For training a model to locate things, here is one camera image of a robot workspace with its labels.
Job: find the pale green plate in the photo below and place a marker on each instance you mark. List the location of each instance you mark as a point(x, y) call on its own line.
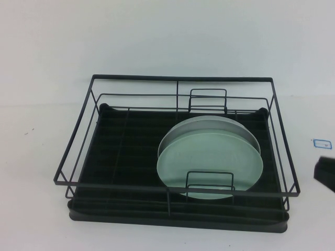
point(209, 162)

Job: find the grey white plate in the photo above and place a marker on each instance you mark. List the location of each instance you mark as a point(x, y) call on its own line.
point(204, 128)

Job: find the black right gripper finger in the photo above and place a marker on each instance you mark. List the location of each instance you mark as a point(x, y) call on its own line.
point(325, 175)

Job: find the blue bordered label sticker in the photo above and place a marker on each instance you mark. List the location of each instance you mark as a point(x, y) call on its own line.
point(322, 144)

